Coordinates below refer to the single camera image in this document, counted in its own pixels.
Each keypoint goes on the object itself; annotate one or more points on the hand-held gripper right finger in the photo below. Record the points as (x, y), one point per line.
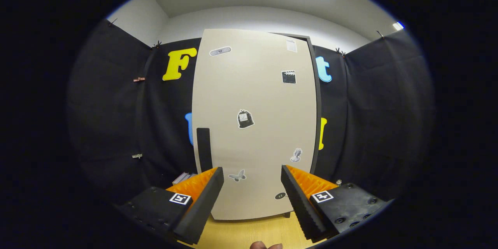
(301, 206)

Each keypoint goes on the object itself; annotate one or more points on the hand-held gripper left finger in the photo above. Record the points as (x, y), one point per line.
(202, 206)

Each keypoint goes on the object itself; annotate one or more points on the dark grey shoe cabinet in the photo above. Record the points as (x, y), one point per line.
(319, 97)

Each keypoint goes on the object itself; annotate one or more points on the silver clip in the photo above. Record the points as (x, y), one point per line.
(137, 156)

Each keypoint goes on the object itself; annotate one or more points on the black backdrop cloth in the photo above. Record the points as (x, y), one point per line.
(381, 105)

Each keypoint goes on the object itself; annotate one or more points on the pink clip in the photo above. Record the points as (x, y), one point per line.
(139, 79)

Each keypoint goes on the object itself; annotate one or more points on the small ceiling light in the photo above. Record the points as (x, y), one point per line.
(398, 25)

